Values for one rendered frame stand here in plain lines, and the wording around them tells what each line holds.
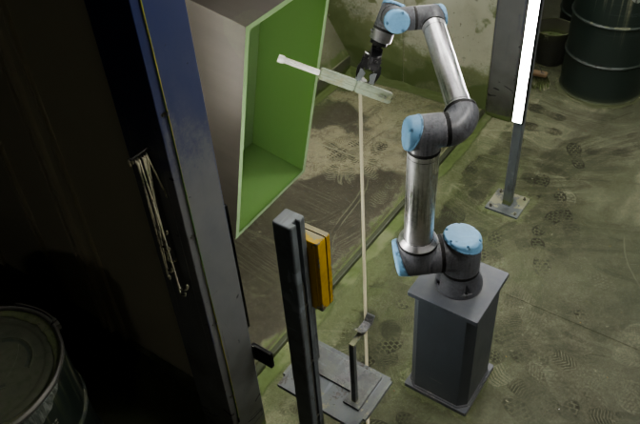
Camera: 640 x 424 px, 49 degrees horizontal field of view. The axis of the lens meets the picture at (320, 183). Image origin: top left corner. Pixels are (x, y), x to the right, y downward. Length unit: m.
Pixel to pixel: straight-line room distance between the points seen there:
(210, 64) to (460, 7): 2.30
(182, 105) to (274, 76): 1.54
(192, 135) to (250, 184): 1.60
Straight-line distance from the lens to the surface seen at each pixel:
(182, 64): 1.97
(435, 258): 2.70
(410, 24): 2.71
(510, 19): 4.61
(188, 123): 2.05
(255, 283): 3.76
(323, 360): 2.47
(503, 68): 4.78
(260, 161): 3.78
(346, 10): 5.21
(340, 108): 4.98
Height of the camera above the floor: 2.79
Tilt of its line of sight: 39 degrees down
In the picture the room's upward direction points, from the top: 4 degrees counter-clockwise
